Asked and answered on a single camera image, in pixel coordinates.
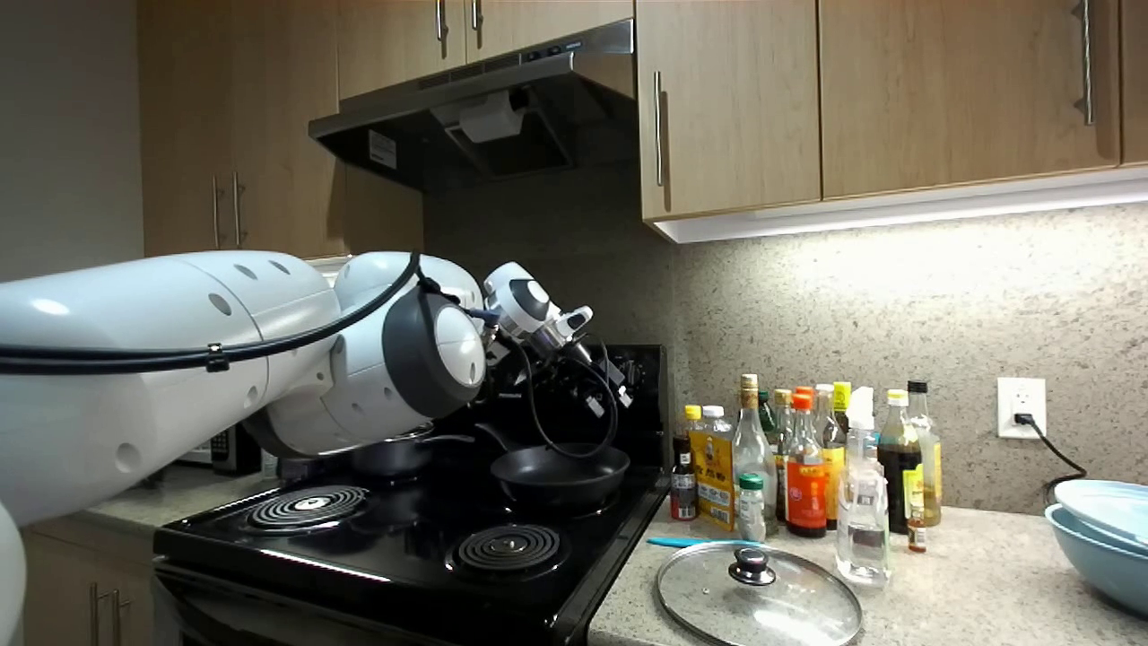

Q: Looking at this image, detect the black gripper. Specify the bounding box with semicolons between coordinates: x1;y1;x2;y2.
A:
541;328;640;423

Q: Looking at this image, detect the black frying pan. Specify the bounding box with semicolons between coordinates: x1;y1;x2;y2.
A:
472;419;637;513

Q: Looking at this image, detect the yellow-capped bottle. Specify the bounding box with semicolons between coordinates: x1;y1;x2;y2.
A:
677;403;708;455

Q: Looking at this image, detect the small black-capped bottle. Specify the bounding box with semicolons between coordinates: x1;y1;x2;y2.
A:
669;442;705;526

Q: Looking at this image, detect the tall clear oil bottle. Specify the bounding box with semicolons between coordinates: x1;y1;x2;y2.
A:
727;369;775;508

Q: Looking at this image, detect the teal kitchen knife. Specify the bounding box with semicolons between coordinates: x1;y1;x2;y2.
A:
643;531;750;554

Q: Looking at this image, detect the green-labelled bottle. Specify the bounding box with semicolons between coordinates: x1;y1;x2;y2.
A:
765;383;796;526

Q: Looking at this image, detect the black coil stove burner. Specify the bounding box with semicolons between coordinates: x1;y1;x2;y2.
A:
443;521;576;587
244;483;373;540

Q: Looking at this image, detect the green-capped white bottle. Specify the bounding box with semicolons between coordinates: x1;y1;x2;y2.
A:
732;470;772;545

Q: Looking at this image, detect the orange sauce bottle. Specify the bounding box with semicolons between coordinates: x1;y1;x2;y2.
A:
784;383;837;544

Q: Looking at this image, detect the lime-capped bottle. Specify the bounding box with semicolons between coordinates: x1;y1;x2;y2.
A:
821;379;859;531

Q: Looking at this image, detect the large glass pot lid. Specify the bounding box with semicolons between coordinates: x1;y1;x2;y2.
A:
652;540;867;646

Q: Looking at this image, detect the clear spray bottle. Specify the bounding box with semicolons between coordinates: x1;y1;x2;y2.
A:
831;383;896;588

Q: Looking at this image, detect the black range hood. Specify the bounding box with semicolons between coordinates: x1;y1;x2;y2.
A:
304;14;640;196

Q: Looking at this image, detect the dark soy sauce bottle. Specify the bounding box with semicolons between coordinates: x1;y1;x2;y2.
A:
876;383;925;540

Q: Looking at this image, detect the black electric stove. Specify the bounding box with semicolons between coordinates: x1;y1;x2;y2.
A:
150;340;675;646

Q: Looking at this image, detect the black-capped yellow oil bottle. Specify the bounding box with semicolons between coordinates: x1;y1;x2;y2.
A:
906;379;949;531

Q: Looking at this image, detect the under-cabinet light strip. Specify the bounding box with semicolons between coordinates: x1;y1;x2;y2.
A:
650;161;1148;248

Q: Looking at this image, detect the light blue bowl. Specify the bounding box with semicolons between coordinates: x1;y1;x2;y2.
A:
1042;501;1148;621
1053;479;1148;554

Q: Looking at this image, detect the wooden base cabinet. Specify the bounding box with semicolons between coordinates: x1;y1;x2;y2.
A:
18;531;183;646

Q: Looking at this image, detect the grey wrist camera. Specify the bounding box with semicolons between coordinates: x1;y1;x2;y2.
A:
544;302;601;344

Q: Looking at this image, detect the short wooden wall cabinet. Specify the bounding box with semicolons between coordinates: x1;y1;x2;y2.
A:
425;0;637;69

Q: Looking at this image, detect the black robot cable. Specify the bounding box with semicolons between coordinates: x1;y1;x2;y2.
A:
0;248;623;465

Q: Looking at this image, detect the black power cord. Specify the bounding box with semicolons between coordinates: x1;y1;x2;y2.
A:
1011;411;1092;486

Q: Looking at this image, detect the white wall outlet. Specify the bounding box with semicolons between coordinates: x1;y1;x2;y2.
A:
993;374;1053;442

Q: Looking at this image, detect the wide wooden wall cabinet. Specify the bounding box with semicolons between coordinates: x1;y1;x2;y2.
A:
631;0;1148;228

